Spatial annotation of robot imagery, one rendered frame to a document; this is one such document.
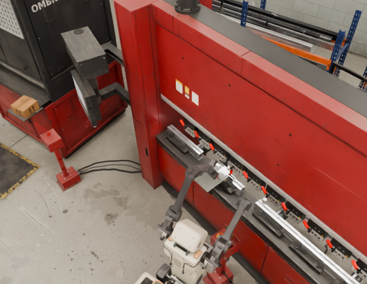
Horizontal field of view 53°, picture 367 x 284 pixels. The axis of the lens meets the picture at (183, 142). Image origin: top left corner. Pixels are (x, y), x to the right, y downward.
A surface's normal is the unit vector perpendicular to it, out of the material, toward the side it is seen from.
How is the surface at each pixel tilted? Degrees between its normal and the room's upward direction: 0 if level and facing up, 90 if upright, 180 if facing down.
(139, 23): 90
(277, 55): 0
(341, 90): 0
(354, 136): 90
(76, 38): 0
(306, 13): 90
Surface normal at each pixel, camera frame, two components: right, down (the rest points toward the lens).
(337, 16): -0.59, 0.60
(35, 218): -0.02, -0.68
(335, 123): -0.76, 0.48
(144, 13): 0.64, 0.55
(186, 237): -0.45, -0.02
